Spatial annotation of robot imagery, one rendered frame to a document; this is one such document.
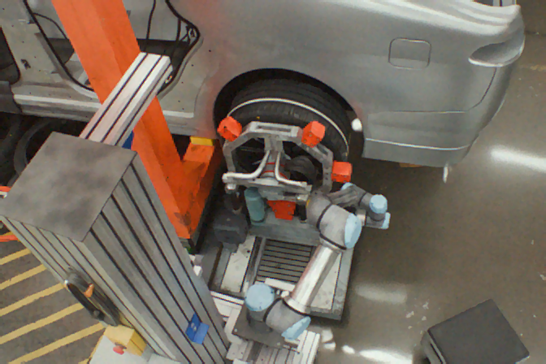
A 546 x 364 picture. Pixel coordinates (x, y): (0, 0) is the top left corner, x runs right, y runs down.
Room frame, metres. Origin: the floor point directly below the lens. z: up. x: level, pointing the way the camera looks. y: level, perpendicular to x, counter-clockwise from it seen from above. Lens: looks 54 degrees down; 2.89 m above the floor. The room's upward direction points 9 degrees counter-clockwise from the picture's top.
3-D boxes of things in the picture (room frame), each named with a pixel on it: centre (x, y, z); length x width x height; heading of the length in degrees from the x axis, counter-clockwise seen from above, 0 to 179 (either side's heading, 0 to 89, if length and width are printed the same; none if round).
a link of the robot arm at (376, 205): (1.22, -0.43, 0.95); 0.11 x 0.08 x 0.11; 44
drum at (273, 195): (1.55, -0.02, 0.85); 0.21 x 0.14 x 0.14; 159
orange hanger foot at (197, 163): (1.89, 0.40, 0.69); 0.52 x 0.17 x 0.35; 159
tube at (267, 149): (1.54, 0.09, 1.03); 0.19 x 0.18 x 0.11; 159
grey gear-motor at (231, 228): (1.76, 0.23, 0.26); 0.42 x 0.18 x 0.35; 159
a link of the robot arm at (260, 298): (0.84, 0.12, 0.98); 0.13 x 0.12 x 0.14; 44
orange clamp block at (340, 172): (1.51, -0.34, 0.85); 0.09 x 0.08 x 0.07; 69
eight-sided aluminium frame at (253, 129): (1.62, -0.05, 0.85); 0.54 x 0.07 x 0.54; 69
